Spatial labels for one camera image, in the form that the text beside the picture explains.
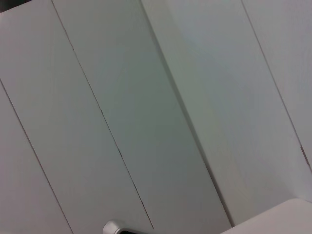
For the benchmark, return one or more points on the silver depth camera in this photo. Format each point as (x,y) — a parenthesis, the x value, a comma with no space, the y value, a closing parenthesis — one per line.
(117,228)

